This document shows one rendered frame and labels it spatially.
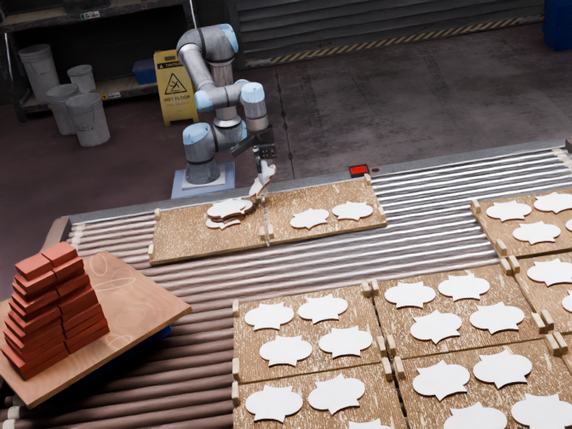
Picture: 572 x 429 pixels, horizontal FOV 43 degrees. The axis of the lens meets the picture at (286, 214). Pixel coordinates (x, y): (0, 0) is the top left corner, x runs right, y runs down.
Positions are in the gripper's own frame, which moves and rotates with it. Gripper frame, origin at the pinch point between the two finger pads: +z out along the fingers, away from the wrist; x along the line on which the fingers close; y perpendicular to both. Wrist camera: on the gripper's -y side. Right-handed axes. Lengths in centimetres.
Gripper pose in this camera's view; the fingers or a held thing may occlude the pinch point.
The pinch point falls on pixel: (260, 178)
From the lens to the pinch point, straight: 266.0
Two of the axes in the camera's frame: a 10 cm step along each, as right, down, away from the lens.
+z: 1.3, 8.6, 4.9
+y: 9.9, -1.5, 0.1
